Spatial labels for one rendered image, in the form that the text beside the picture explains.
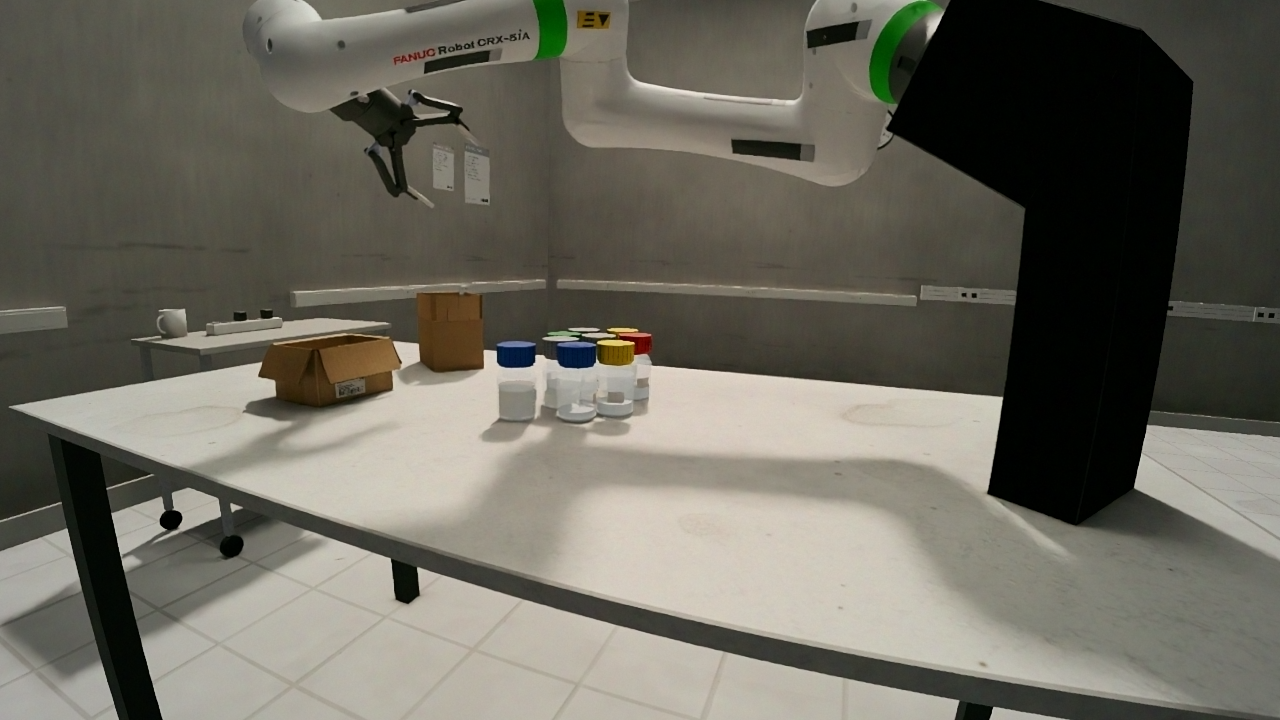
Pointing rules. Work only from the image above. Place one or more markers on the white bottle with dark blue cap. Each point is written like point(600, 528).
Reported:
point(516, 381)

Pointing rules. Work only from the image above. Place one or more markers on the bottle with red cap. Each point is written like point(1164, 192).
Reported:
point(641, 364)

